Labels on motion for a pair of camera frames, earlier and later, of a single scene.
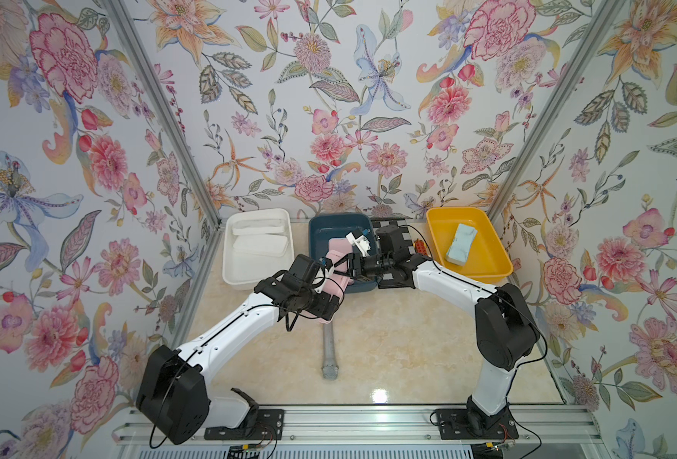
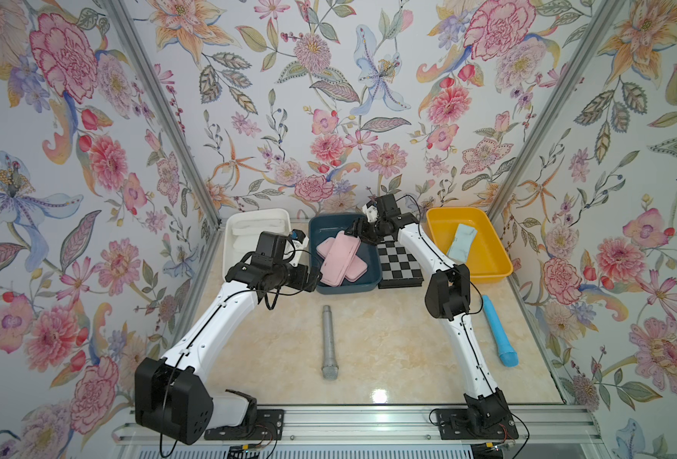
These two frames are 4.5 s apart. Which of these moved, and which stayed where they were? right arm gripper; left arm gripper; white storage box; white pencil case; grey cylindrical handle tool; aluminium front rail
Moved: left arm gripper; right arm gripper
Stayed: grey cylindrical handle tool; white pencil case; aluminium front rail; white storage box
